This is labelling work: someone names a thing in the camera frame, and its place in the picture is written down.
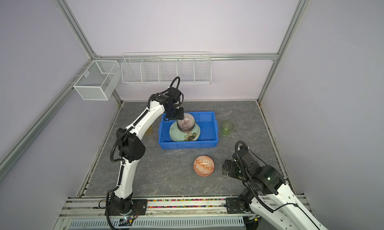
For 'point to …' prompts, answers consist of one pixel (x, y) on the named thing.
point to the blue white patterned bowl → (203, 166)
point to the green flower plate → (178, 135)
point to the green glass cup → (226, 126)
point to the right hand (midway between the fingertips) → (230, 169)
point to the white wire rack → (162, 68)
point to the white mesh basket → (100, 80)
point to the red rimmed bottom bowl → (187, 124)
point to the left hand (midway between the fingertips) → (182, 118)
